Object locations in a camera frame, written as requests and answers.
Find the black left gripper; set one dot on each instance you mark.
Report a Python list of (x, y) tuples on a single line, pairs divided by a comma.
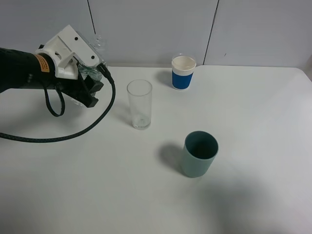
[(81, 90)]

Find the clear bottle green label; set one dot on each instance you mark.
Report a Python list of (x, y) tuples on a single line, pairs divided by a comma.
[(97, 44)]

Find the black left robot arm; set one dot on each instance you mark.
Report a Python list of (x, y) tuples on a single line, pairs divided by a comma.
[(22, 70)]

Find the blue white paper cup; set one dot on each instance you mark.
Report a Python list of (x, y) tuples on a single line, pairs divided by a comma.
[(183, 67)]

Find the teal green cup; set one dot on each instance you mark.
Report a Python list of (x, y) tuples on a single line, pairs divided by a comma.
[(199, 151)]

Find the tall clear glass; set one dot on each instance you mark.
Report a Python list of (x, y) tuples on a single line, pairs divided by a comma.
[(140, 101)]

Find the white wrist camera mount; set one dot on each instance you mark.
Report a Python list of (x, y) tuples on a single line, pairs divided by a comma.
[(66, 49)]

